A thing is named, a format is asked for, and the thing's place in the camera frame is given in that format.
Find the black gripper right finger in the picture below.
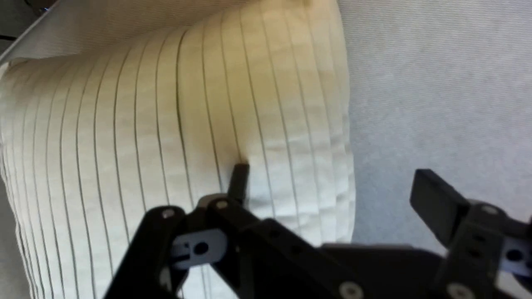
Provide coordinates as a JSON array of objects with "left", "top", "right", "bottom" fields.
[{"left": 410, "top": 168, "right": 532, "bottom": 299}]

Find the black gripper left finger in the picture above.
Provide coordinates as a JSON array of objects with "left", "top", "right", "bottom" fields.
[{"left": 102, "top": 162, "right": 368, "bottom": 299}]

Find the cream striped pillow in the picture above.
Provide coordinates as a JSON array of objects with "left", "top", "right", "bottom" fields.
[{"left": 0, "top": 0, "right": 358, "bottom": 299}]

